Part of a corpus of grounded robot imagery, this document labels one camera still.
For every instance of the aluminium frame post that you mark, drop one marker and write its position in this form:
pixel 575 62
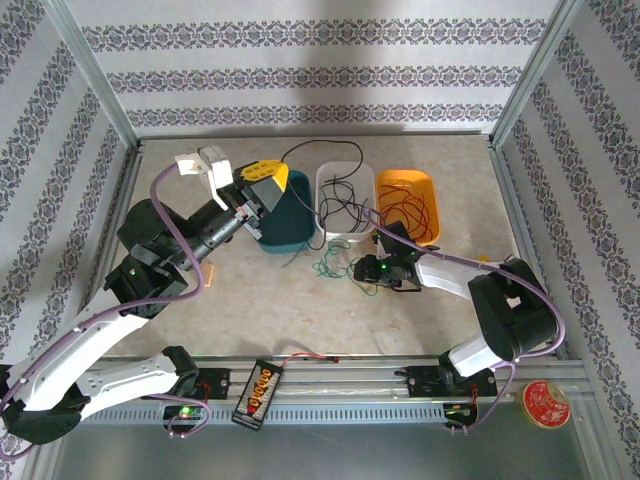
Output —
pixel 540 70
pixel 90 70

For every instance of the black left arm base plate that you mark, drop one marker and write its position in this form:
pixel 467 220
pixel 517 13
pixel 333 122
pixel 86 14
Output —
pixel 217 382

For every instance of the teal plastic bin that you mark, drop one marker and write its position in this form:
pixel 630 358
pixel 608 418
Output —
pixel 295 225

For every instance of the small yellow block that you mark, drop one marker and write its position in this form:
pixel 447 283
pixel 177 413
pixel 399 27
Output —
pixel 483 258

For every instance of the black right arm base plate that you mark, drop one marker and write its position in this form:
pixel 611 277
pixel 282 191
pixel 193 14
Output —
pixel 425 382

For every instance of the white plastic bin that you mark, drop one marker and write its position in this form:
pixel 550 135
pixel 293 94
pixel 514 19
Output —
pixel 322 220

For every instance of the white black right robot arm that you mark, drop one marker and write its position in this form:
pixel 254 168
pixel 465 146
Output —
pixel 445 277

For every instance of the small orange tag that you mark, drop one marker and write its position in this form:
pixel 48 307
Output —
pixel 208 276

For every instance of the aluminium frame cross rail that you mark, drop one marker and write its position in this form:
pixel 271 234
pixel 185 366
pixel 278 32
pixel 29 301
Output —
pixel 340 380

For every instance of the aluminium frame side rail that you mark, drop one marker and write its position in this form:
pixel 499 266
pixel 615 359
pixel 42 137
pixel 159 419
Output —
pixel 117 190
pixel 520 215

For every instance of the black board with red print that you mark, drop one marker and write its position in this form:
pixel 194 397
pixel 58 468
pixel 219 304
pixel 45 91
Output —
pixel 257 395

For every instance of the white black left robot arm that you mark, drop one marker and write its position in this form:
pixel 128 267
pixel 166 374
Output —
pixel 75 345

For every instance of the red black power lead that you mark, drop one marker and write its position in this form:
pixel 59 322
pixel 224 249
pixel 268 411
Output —
pixel 310 356

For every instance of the orange plastic bin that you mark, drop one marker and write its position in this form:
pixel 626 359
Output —
pixel 430 220

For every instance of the grey metal panel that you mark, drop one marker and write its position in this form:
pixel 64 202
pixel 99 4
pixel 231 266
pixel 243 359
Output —
pixel 320 452

